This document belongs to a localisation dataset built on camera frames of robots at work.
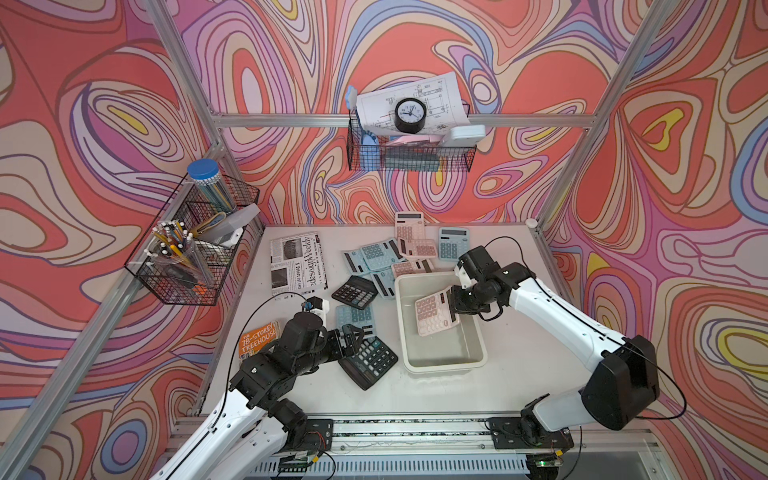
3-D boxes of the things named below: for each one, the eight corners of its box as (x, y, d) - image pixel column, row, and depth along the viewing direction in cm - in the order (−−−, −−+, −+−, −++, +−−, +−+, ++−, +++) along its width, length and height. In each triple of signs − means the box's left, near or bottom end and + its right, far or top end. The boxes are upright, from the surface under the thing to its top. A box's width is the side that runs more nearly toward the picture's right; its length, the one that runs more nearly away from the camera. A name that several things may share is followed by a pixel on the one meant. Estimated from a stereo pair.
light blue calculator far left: (351, 277, 105) (350, 273, 103) (342, 255, 112) (341, 250, 110) (369, 271, 107) (369, 267, 105) (359, 249, 114) (359, 245, 112)
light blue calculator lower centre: (377, 301, 99) (377, 297, 97) (371, 276, 105) (370, 272, 103) (399, 297, 100) (399, 292, 98) (391, 272, 106) (391, 268, 104)
